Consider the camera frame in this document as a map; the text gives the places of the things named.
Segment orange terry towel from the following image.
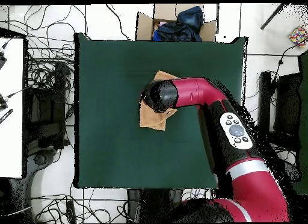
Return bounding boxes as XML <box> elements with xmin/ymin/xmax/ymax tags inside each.
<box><xmin>138</xmin><ymin>70</ymin><xmax>180</xmax><ymax>131</ymax></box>

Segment dark green table cloth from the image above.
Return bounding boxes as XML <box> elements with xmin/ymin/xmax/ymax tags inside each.
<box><xmin>73</xmin><ymin>32</ymin><xmax>248</xmax><ymax>190</ymax></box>

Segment brown cardboard box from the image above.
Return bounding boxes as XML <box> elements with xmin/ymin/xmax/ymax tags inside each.
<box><xmin>135</xmin><ymin>3</ymin><xmax>218</xmax><ymax>42</ymax></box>

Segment dark blue clothing pile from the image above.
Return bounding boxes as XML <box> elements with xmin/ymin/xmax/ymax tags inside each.
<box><xmin>152</xmin><ymin>5</ymin><xmax>205</xmax><ymax>42</ymax></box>

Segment black equipment stand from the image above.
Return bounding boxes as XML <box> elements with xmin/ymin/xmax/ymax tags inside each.
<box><xmin>23</xmin><ymin>61</ymin><xmax>70</xmax><ymax>152</ymax></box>
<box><xmin>257</xmin><ymin>70</ymin><xmax>304</xmax><ymax>150</ymax></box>

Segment black power strip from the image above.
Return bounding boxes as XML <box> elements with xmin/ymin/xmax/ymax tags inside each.
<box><xmin>66</xmin><ymin>200</ymin><xmax>77</xmax><ymax>223</ymax></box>

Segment white desk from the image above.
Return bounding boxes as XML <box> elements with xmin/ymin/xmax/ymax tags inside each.
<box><xmin>0</xmin><ymin>37</ymin><xmax>25</xmax><ymax>179</ymax></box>

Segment green covered side table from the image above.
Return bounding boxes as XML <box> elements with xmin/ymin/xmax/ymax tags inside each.
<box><xmin>291</xmin><ymin>50</ymin><xmax>308</xmax><ymax>196</ymax></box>

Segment dark metal bar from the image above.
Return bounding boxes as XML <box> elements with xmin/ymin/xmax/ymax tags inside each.
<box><xmin>259</xmin><ymin>3</ymin><xmax>288</xmax><ymax>30</ymax></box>

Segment multicoloured patterned bundle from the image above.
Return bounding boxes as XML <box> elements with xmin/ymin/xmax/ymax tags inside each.
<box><xmin>288</xmin><ymin>25</ymin><xmax>308</xmax><ymax>48</ymax></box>

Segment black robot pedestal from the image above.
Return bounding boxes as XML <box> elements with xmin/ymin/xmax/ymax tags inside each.
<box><xmin>126</xmin><ymin>188</ymin><xmax>217</xmax><ymax>223</ymax></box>

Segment long black cable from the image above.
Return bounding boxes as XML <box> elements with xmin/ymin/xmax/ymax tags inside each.
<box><xmin>105</xmin><ymin>4</ymin><xmax>131</xmax><ymax>41</ymax></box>

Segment tangled black cables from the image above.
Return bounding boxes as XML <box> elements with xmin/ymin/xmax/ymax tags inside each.
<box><xmin>0</xmin><ymin>4</ymin><xmax>88</xmax><ymax>95</ymax></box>
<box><xmin>244</xmin><ymin>38</ymin><xmax>308</xmax><ymax>167</ymax></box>

